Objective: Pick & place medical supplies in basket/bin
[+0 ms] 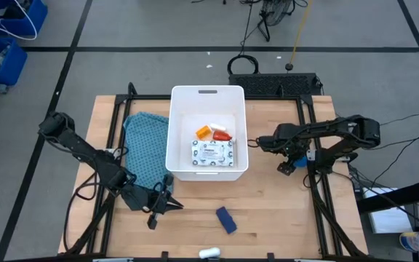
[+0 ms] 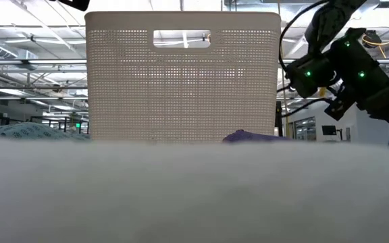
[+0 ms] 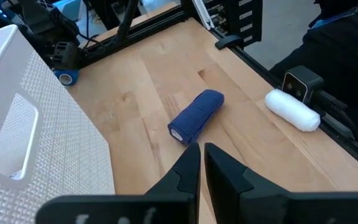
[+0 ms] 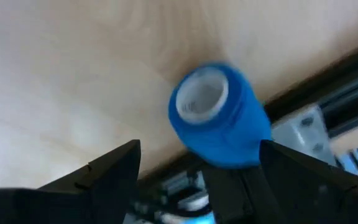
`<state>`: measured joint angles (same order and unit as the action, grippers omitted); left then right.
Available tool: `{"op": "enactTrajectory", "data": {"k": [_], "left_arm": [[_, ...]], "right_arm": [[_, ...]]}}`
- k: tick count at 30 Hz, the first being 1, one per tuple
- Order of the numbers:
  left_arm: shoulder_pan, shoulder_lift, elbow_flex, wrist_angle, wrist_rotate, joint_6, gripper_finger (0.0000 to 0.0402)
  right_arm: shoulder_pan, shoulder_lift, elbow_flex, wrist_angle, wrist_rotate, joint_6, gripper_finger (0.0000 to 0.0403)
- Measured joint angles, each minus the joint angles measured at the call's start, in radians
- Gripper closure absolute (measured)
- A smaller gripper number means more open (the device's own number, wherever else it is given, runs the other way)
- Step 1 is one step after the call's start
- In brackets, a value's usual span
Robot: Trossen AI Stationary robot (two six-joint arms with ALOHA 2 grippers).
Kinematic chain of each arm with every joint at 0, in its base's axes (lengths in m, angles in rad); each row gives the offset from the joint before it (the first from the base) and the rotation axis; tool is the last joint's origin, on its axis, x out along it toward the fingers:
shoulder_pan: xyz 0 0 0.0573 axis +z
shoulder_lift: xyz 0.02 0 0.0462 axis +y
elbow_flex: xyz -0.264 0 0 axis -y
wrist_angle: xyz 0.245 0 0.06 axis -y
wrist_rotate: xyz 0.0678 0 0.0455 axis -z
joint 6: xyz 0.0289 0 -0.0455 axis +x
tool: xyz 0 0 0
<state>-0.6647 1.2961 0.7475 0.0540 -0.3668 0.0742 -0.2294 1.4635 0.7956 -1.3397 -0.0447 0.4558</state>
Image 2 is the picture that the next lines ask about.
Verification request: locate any white perforated plastic basket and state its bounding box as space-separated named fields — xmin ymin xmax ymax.
xmin=84 ymin=11 xmax=282 ymax=142

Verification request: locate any navy blue bandage pad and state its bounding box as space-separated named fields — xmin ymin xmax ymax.
xmin=222 ymin=129 xmax=292 ymax=144

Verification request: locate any teal patterned cloth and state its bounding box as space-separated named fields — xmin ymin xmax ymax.
xmin=0 ymin=121 xmax=93 ymax=141

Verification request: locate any black hanging cable reel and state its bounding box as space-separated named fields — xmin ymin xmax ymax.
xmin=363 ymin=29 xmax=384 ymax=47

